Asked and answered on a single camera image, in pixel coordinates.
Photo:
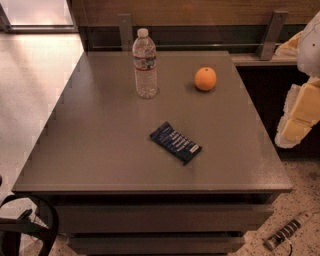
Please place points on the right metal bracket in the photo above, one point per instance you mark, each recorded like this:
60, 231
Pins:
266, 49

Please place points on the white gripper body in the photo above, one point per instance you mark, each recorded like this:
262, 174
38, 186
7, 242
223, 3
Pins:
310, 50

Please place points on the white power strip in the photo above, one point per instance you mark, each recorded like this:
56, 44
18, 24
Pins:
288, 230

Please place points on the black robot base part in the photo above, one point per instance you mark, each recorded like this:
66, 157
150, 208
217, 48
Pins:
11, 231

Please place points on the clear plastic water bottle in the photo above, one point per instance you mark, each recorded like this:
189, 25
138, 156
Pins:
145, 65

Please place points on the metal bracket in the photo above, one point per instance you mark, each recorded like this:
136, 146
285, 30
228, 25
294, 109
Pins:
125, 30
266, 49

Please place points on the orange fruit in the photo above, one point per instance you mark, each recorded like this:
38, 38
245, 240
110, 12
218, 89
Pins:
205, 79

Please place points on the left metal bracket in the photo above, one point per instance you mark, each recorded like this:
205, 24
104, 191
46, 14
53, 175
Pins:
125, 30

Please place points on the grey drawer cabinet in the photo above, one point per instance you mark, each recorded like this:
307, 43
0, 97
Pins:
119, 193

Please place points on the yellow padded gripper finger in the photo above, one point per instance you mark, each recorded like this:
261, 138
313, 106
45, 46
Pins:
301, 113
289, 48

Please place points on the dark blue snack bar wrapper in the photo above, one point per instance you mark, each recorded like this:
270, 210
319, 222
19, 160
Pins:
175, 143

